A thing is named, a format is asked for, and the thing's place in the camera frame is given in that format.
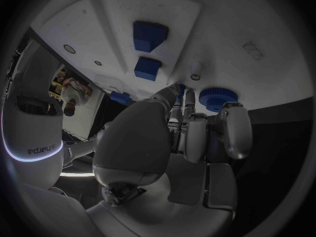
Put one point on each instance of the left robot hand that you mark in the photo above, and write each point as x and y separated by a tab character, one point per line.
138	142

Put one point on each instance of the blue peg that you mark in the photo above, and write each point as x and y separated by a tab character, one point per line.
182	91

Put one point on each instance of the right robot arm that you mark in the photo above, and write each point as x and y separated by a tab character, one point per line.
81	148

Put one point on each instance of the white task board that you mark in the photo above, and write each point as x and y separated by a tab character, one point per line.
222	33

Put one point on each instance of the blue plug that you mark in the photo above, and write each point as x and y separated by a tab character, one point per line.
119	97

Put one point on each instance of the glowing light bar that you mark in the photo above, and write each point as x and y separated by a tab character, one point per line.
77	174

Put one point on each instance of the small blue block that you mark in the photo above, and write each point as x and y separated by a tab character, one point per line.
147	69

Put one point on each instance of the person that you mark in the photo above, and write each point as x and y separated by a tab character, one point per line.
74	94

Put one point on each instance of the blue gear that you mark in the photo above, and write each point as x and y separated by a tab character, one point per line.
217	96

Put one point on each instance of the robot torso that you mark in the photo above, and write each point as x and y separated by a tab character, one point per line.
32	130

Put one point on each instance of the large blue block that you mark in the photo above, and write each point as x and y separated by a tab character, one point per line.
148	35

